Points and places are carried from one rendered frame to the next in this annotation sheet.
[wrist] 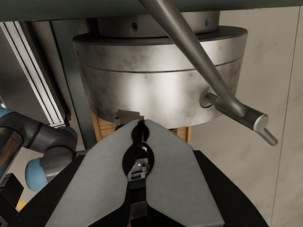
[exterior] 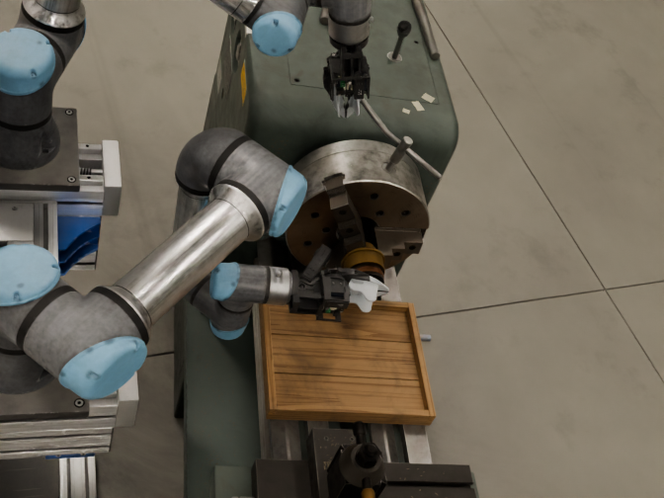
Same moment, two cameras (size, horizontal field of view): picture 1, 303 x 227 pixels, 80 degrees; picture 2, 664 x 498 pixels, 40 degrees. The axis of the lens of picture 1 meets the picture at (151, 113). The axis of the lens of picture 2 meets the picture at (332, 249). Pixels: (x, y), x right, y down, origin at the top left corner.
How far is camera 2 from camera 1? 1.84 m
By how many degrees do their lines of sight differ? 69
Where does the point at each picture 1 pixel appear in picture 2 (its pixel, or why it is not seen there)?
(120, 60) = (328, 150)
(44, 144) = not seen: hidden behind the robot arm
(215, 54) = (385, 148)
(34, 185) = (224, 268)
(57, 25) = (193, 321)
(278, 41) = not seen: outside the picture
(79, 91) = (203, 421)
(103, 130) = (276, 356)
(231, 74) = (404, 167)
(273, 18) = (645, 458)
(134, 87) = (337, 160)
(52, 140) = not seen: hidden behind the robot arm
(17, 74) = (40, 467)
